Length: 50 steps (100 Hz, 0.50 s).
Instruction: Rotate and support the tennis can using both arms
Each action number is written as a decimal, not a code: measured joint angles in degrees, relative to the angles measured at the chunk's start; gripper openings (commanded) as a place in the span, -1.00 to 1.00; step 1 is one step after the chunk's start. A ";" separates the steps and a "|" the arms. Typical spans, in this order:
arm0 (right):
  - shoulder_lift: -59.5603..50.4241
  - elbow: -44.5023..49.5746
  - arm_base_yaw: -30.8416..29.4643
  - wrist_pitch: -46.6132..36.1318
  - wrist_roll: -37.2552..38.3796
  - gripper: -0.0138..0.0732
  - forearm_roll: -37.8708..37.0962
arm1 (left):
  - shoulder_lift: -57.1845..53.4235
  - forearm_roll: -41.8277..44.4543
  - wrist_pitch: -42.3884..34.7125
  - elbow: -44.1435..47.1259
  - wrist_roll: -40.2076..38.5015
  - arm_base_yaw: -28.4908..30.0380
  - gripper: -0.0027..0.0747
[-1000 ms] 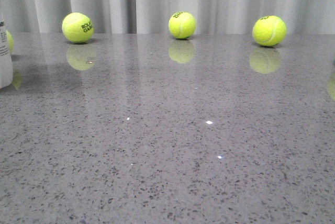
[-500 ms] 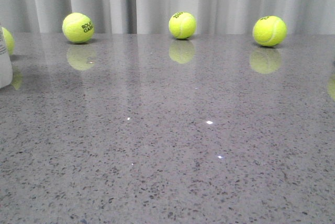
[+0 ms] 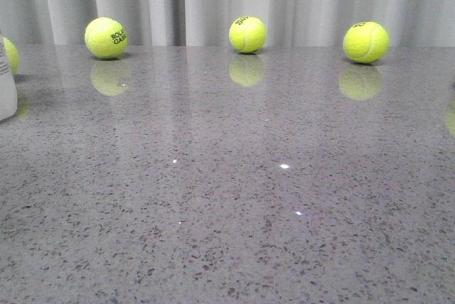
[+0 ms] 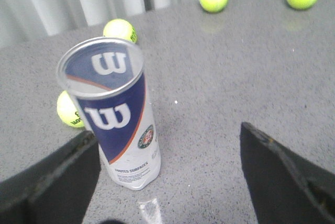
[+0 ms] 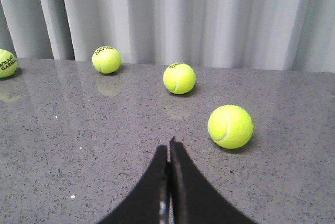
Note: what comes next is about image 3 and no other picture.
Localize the white blue tennis ball can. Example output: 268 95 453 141
0 36 18 121

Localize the yellow tennis ball centre back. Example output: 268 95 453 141
229 16 267 53

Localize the yellow Roland Garros tennis ball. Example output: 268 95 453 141
85 17 128 59

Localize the yellow tennis ball right back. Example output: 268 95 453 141
343 21 390 64

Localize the yellow tennis ball edge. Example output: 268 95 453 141
3 37 21 75

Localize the grey pleated curtain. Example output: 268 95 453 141
1 0 454 47

